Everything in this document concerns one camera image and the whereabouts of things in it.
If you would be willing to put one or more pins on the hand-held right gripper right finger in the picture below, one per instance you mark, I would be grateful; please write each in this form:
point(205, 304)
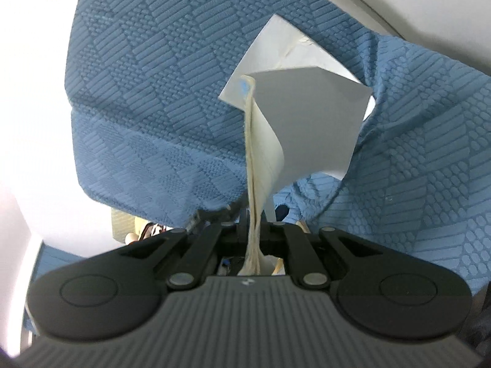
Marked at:
point(270, 234)

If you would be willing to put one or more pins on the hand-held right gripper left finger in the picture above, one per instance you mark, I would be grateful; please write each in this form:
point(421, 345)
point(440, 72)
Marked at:
point(241, 234)

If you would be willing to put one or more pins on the blue textured sofa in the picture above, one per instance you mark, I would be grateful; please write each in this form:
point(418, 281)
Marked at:
point(153, 84)

